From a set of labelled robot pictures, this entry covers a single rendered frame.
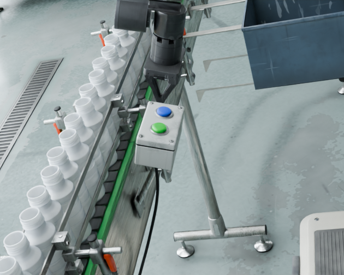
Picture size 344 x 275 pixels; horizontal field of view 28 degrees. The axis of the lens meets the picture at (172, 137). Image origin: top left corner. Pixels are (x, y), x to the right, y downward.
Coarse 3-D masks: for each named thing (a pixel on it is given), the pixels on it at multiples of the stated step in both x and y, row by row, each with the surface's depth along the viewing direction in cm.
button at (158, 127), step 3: (156, 123) 139; (159, 123) 139; (162, 123) 139; (153, 126) 138; (156, 126) 138; (159, 126) 138; (162, 126) 139; (165, 126) 139; (153, 129) 138; (156, 129) 138; (159, 129) 138; (162, 129) 138; (165, 129) 138; (159, 132) 138; (162, 132) 138
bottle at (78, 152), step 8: (72, 128) 137; (64, 136) 138; (72, 136) 135; (64, 144) 135; (72, 144) 135; (80, 144) 137; (72, 152) 136; (80, 152) 136; (88, 152) 138; (72, 160) 136; (80, 160) 136; (80, 168) 137; (88, 168) 138; (96, 168) 141; (88, 176) 139; (96, 176) 140; (88, 184) 140; (96, 184) 141; (104, 192) 143
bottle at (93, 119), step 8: (80, 104) 147; (88, 104) 145; (80, 112) 145; (88, 112) 145; (96, 112) 147; (88, 120) 146; (96, 120) 146; (96, 128) 146; (104, 136) 148; (104, 144) 149; (112, 144) 152; (104, 152) 150; (104, 160) 150; (112, 160) 152
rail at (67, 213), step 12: (144, 60) 181; (120, 84) 160; (132, 96) 167; (108, 108) 151; (120, 132) 156; (96, 144) 141; (108, 156) 148; (84, 168) 134; (108, 168) 146; (96, 192) 138; (72, 204) 126; (60, 228) 120; (84, 228) 130; (48, 264) 114
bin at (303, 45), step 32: (256, 0) 231; (288, 0) 230; (320, 0) 228; (192, 32) 215; (256, 32) 205; (288, 32) 203; (320, 32) 202; (256, 64) 211; (288, 64) 210; (320, 64) 208
